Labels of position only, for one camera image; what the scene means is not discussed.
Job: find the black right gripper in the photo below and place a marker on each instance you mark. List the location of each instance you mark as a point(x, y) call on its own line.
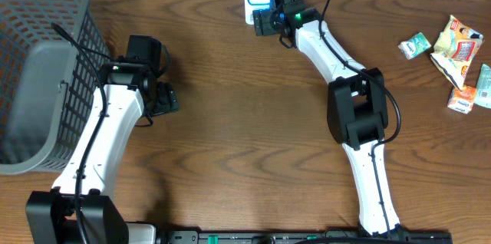
point(260, 21)

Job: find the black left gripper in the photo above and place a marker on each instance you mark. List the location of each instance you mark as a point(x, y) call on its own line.
point(167, 100)

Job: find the teal white tissue packet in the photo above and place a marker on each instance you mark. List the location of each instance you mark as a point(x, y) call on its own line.
point(415, 46)

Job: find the yellow red snack bag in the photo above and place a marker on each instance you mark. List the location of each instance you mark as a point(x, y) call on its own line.
point(455, 49)

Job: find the orange snack packet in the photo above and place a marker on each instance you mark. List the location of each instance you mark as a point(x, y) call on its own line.
point(462, 100)

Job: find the light teal snack packet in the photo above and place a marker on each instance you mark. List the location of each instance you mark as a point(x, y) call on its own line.
point(483, 87)

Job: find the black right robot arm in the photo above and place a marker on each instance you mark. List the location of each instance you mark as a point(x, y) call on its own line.
point(357, 110)

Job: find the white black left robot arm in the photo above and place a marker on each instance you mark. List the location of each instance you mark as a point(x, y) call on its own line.
point(79, 208)

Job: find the dark grey plastic mesh basket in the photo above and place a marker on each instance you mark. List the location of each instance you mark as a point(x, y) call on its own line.
point(47, 50)

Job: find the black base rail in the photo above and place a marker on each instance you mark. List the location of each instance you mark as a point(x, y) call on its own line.
point(340, 236)

